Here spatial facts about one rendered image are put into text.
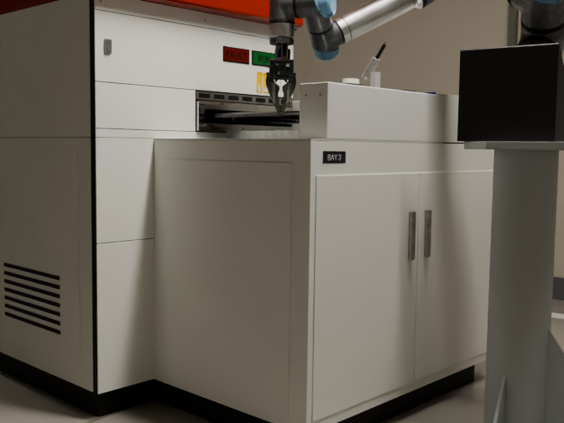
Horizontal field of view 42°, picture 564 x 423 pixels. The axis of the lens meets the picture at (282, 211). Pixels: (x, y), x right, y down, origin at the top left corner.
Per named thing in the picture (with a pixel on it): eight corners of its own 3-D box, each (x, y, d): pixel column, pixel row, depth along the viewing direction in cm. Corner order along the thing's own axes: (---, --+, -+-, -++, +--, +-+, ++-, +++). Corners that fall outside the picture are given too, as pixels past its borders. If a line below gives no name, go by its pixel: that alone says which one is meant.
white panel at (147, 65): (91, 137, 205) (89, -8, 201) (287, 141, 264) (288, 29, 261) (96, 137, 203) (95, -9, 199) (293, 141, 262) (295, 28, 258)
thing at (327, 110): (298, 138, 186) (299, 83, 184) (416, 142, 226) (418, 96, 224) (326, 138, 179) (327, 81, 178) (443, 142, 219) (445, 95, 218)
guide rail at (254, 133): (226, 139, 236) (226, 130, 235) (230, 140, 237) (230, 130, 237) (347, 140, 201) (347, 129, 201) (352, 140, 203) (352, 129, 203)
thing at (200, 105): (195, 131, 230) (195, 100, 229) (289, 133, 262) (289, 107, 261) (199, 130, 228) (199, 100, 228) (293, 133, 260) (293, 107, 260)
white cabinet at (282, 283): (154, 405, 225) (153, 139, 217) (347, 346, 294) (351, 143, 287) (310, 470, 181) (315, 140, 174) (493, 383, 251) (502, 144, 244)
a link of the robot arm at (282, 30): (268, 26, 216) (296, 27, 216) (268, 42, 217) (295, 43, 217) (268, 22, 209) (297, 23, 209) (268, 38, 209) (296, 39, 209)
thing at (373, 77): (360, 98, 242) (361, 57, 241) (367, 98, 245) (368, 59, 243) (374, 97, 238) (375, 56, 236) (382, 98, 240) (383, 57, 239)
